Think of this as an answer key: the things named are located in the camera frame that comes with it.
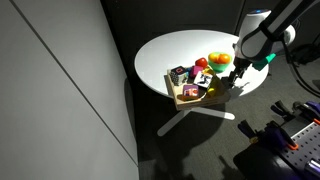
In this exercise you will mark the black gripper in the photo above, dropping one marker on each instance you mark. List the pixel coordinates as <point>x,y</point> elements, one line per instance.
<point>240,66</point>

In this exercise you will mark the pink block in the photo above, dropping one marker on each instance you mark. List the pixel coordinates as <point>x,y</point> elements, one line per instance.
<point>195,71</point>

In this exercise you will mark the wooden tray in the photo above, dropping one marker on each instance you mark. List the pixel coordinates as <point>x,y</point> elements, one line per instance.
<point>200,101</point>

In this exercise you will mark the green plastic bowl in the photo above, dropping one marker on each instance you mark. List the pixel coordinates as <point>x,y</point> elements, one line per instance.
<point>218,66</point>

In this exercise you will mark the yellow toy banana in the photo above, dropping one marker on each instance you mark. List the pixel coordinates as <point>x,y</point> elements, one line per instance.
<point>216,87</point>

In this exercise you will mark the orange toy fruit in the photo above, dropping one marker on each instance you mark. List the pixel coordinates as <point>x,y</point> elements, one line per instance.
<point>224,58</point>

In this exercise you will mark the small yellow toy lemon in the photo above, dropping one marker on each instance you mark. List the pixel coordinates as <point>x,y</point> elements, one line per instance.
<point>213,57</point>

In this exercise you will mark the black and white picture cube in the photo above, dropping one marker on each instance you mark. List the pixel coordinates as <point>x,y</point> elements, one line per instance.
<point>203,80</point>

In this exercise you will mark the red toy tomato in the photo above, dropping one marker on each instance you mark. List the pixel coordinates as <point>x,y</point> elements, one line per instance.
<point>201,62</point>

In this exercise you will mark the purple cube with orange print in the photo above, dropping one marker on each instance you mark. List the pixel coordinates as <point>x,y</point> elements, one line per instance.
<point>190,92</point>

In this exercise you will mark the black clamp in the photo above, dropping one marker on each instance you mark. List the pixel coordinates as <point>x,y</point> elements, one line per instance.
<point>250,130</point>
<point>280,109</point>

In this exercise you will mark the dark cube with red letter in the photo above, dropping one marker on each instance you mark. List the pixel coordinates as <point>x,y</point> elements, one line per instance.
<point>178,74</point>

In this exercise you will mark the white table leg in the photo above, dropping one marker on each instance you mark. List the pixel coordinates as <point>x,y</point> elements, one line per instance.
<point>186,116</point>

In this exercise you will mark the purple clamp with orange tip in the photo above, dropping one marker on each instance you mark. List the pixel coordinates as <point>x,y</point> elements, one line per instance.
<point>308,111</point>
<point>281,136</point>

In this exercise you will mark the perforated metal breadboard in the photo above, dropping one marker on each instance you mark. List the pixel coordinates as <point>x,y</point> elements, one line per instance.
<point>305,141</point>

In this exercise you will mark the teal camera mount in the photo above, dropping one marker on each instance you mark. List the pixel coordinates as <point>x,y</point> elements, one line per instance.
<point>265,61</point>

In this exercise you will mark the aluminium extrusion rail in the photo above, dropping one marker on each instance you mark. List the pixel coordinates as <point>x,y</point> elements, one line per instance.
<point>312,167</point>

